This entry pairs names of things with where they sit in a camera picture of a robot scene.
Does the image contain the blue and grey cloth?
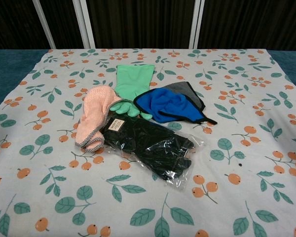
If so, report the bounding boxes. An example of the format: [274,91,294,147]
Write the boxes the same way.
[133,81,218,125]

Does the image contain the black gloves in plastic bag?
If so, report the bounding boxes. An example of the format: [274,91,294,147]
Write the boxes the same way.
[99,117,207,190]

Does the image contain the green rubber glove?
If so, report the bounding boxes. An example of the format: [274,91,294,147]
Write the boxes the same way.
[110,64,155,120]

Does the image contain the pink knitted cloth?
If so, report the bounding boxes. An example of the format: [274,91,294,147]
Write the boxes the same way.
[74,85,130,153]

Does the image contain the floral print tablecloth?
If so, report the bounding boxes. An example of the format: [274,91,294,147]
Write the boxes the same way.
[0,48,296,237]

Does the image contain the teal velvet table cover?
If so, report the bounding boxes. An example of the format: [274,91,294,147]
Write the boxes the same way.
[0,48,50,117]

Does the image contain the white metal frame bar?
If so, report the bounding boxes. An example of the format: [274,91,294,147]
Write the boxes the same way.
[188,0,206,49]
[73,0,97,49]
[31,0,57,49]

